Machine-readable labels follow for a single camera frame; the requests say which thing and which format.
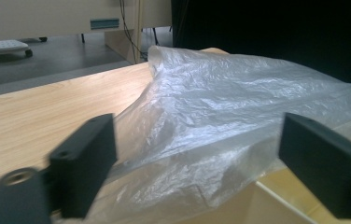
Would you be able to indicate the clear plastic bag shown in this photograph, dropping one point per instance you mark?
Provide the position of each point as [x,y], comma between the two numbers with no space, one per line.
[220,112]

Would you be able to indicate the cream plastic bin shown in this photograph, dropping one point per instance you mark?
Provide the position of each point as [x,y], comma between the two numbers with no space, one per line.
[257,205]

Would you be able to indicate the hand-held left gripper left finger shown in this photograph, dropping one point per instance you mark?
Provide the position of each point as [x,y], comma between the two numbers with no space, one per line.
[83,168]

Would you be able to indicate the black curtain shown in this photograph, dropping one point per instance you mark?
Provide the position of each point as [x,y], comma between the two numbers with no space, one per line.
[273,31]

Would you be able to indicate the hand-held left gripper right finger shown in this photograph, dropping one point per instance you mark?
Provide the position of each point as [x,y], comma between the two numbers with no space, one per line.
[326,161]

